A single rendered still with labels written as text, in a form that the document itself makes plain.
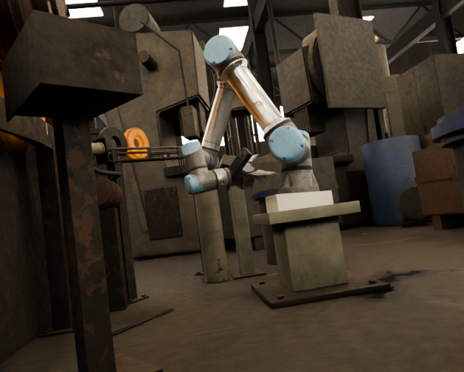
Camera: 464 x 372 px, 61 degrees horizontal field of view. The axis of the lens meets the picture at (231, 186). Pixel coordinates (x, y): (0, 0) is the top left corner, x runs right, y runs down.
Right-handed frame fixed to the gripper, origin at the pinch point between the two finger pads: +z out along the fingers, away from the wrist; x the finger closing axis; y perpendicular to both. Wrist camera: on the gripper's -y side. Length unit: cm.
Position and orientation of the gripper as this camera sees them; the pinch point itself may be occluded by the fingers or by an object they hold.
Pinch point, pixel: (269, 163)
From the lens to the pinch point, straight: 159.5
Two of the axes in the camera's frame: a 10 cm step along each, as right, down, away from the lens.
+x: 4.6, 5.7, -6.8
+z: 8.8, -2.1, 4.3
